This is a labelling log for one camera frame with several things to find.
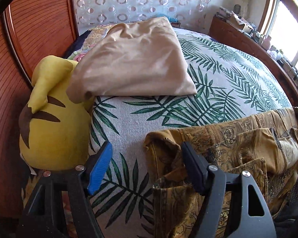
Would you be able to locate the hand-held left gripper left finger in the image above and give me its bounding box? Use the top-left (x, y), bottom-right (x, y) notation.
top-left (22, 141), bottom-right (113, 238)

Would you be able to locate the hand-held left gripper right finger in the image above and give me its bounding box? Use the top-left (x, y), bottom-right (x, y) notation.
top-left (181, 141), bottom-right (276, 238)

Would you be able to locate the golden brown patterned garment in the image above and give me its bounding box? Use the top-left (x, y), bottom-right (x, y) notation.
top-left (143, 107), bottom-right (298, 238)

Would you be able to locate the yellow plush toy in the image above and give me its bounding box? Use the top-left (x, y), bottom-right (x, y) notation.
top-left (18, 55), bottom-right (92, 173)

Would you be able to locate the green leaf print blanket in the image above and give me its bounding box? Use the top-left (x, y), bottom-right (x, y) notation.
top-left (88, 27), bottom-right (292, 238)

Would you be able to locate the window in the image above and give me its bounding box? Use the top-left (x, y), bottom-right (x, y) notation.
top-left (262, 0), bottom-right (298, 67)

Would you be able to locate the wooden cabinet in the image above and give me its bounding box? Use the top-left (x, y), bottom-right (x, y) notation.
top-left (209, 16), bottom-right (298, 97)

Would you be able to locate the open cardboard box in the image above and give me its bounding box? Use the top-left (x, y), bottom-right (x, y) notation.
top-left (228, 12), bottom-right (250, 31)

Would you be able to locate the beige folded garment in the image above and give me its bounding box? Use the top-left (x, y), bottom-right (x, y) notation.
top-left (66, 16), bottom-right (198, 103)

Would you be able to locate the pile of packets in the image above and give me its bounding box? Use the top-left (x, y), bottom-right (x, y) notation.
top-left (217, 6), bottom-right (232, 18)

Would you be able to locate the floral quilt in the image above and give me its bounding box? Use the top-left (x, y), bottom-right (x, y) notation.
top-left (67, 25), bottom-right (115, 62)

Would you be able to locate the wooden slatted wardrobe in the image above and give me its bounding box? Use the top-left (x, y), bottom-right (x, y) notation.
top-left (0, 0), bottom-right (80, 219)

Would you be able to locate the white circle pattern curtain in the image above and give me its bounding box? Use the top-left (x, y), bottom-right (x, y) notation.
top-left (71, 0), bottom-right (241, 31)

